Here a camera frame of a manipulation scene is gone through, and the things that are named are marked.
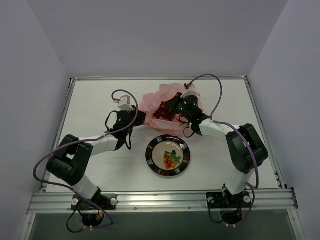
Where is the dark red grape bunch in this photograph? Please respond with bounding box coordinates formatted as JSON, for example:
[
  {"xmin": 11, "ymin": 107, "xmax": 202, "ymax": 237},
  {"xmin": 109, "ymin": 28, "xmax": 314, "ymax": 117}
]
[{"xmin": 152, "ymin": 101, "xmax": 175, "ymax": 122}]

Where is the pink plastic bag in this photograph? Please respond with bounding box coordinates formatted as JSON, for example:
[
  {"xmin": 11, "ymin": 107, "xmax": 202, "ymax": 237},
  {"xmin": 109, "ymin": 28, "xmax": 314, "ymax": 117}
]
[{"xmin": 138, "ymin": 83, "xmax": 207, "ymax": 137}]

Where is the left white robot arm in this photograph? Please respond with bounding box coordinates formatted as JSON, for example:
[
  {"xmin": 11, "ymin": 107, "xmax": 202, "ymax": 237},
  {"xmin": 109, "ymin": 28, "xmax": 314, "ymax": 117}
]
[{"xmin": 46, "ymin": 109, "xmax": 146, "ymax": 210}]

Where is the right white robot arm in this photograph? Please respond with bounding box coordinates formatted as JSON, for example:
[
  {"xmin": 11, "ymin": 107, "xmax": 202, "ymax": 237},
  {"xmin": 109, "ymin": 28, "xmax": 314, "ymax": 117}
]
[{"xmin": 160, "ymin": 92, "xmax": 269, "ymax": 207}]

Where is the black rimmed ceramic plate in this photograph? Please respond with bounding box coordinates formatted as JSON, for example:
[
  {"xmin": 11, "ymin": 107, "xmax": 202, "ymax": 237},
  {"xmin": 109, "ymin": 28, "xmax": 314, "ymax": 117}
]
[{"xmin": 145, "ymin": 134, "xmax": 191, "ymax": 178}]

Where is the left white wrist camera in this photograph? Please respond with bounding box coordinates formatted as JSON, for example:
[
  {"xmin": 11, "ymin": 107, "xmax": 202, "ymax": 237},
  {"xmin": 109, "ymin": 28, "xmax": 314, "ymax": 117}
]
[{"xmin": 113, "ymin": 95, "xmax": 133, "ymax": 112}]

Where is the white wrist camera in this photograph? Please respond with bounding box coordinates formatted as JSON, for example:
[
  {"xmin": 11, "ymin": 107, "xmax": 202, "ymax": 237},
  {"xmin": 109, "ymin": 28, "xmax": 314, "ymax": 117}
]
[
  {"xmin": 181, "ymin": 83, "xmax": 198, "ymax": 99},
  {"xmin": 113, "ymin": 95, "xmax": 133, "ymax": 112}
]

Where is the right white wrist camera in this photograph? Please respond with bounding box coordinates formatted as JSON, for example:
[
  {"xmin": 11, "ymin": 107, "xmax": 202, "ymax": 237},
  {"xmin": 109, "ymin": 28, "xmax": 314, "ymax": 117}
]
[{"xmin": 181, "ymin": 83, "xmax": 198, "ymax": 99}]

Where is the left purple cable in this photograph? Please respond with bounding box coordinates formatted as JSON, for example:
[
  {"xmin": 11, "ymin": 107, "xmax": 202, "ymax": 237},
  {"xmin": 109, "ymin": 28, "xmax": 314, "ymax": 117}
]
[{"xmin": 33, "ymin": 89, "xmax": 139, "ymax": 229}]

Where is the purple cable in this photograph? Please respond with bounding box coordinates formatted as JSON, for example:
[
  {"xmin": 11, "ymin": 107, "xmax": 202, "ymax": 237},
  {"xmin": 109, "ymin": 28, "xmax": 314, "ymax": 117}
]
[
  {"xmin": 186, "ymin": 73, "xmax": 260, "ymax": 225},
  {"xmin": 33, "ymin": 89, "xmax": 139, "ymax": 229}
]

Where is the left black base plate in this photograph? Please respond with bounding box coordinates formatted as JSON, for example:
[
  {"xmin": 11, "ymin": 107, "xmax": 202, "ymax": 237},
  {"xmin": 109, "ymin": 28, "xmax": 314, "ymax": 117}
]
[{"xmin": 70, "ymin": 193, "xmax": 118, "ymax": 211}]

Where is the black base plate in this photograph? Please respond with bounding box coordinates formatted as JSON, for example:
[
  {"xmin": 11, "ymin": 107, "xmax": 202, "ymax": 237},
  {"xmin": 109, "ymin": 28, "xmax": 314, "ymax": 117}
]
[
  {"xmin": 70, "ymin": 193, "xmax": 118, "ymax": 211},
  {"xmin": 206, "ymin": 191, "xmax": 252, "ymax": 209}
]

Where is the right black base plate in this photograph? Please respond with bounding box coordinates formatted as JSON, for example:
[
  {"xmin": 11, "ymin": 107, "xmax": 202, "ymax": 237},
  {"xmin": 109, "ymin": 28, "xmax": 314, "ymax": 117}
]
[{"xmin": 206, "ymin": 191, "xmax": 252, "ymax": 209}]

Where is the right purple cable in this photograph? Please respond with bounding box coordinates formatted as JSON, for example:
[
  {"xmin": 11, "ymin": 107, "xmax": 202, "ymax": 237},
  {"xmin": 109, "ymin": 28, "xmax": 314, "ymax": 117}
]
[{"xmin": 186, "ymin": 73, "xmax": 260, "ymax": 225}]

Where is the aluminium front rail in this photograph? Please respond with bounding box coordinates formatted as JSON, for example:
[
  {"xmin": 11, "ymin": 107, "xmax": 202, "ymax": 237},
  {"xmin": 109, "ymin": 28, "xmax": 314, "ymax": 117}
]
[{"xmin": 27, "ymin": 189, "xmax": 298, "ymax": 214}]

